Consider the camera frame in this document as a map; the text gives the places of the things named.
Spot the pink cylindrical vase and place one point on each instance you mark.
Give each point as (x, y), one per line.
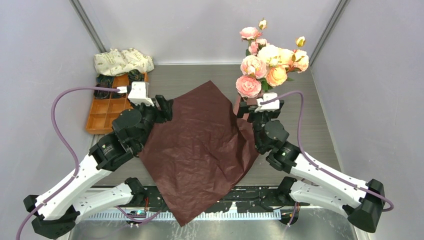
(243, 106)

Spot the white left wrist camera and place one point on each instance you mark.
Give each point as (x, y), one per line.
(137, 93)

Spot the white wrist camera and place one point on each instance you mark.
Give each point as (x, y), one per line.
(267, 103)
(137, 93)

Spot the dark rolled fabric top left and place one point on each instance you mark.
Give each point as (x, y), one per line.
(105, 80)

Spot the dark rolled fabric middle left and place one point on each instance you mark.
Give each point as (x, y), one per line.
(100, 94)

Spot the pink rose stem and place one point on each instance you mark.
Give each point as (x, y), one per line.
(253, 36)
(253, 69)

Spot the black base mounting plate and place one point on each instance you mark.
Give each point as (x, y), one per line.
(212, 198)

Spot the dark rolled fabric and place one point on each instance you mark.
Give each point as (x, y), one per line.
(100, 94)
(116, 95)
(135, 76)
(105, 80)

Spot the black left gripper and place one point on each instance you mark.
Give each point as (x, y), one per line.
(166, 108)

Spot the aluminium rail frame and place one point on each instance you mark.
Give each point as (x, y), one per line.
(310, 223)

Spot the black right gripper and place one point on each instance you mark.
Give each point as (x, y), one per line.
(244, 108)

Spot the white rose stem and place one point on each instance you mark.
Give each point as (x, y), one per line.
(274, 56)

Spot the maroon and red wrapping paper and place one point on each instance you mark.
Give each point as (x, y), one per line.
(205, 148)

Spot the cream patterned cloth bag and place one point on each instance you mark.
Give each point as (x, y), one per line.
(119, 62)

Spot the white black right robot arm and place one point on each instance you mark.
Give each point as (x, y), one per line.
(313, 182)

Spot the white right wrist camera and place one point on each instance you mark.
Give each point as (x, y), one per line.
(267, 103)

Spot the dark rolled fabric top right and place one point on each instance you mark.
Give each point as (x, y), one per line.
(135, 76)

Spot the orange compartment tray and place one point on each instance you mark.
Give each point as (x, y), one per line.
(104, 111)

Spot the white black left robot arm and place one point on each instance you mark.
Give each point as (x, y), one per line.
(59, 210)

